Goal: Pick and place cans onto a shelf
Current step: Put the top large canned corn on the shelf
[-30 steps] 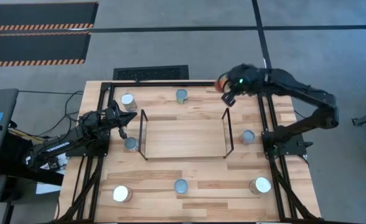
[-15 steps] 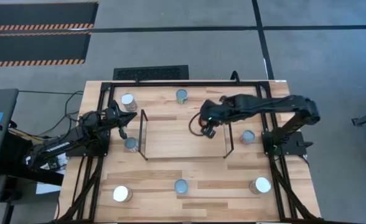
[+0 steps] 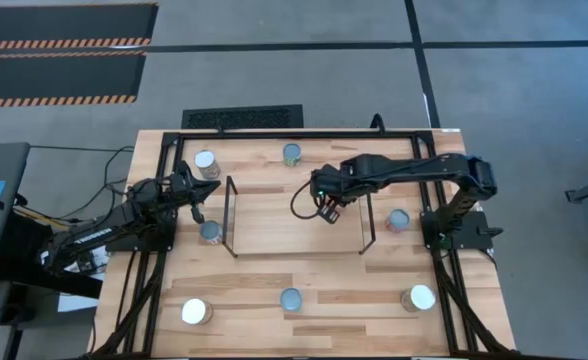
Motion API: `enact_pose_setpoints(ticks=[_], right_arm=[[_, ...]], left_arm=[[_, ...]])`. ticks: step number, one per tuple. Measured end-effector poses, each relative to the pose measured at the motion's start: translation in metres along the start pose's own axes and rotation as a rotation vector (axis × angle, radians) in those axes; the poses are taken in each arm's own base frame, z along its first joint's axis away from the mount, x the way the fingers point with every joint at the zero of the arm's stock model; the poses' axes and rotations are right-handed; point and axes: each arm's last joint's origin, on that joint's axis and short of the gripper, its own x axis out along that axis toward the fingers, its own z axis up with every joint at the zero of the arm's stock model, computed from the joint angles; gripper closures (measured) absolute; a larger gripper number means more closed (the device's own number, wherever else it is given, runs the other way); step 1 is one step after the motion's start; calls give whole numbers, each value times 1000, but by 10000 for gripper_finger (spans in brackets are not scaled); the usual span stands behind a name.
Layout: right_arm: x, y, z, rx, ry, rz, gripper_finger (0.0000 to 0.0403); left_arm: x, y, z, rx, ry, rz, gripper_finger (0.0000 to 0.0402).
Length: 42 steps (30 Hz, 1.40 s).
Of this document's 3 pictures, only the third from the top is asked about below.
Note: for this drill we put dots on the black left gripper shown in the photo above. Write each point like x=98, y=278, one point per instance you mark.
x=184, y=190

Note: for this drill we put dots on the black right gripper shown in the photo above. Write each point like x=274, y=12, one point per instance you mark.
x=331, y=182

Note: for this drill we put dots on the tall peaches can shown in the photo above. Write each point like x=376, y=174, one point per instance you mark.
x=419, y=297
x=206, y=160

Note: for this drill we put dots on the green dotted small can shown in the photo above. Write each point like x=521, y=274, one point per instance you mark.
x=291, y=151

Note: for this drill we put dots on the pink small can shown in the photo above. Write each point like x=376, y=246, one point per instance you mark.
x=398, y=219

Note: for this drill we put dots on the mandarin oranges can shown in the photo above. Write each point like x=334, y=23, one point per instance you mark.
x=291, y=298

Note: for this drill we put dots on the tall corn can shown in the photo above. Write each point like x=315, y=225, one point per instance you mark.
x=195, y=310

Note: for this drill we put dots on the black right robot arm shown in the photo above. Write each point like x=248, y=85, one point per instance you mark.
x=424, y=167

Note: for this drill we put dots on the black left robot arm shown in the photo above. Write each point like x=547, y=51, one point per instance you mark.
x=94, y=235

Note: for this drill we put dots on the wooden shelf with black legs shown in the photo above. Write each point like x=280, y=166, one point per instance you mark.
x=274, y=225

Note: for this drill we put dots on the carrot print small can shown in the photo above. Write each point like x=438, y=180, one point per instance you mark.
x=210, y=231

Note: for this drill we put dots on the black floor vent grille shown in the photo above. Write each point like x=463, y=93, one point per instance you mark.
x=242, y=117

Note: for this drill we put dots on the white paper sheet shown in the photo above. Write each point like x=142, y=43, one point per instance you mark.
x=76, y=303

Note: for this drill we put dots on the black hazard striped floor mat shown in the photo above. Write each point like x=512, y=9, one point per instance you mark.
x=54, y=75
x=64, y=22

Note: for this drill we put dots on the grey rounded desk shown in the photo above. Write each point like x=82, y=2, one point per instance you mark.
x=1, y=165

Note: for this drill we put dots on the black metal table frame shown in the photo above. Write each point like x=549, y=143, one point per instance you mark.
x=299, y=135

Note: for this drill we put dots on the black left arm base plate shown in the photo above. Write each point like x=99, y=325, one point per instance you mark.
x=144, y=243

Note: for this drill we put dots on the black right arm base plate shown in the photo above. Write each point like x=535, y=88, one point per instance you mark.
x=474, y=227

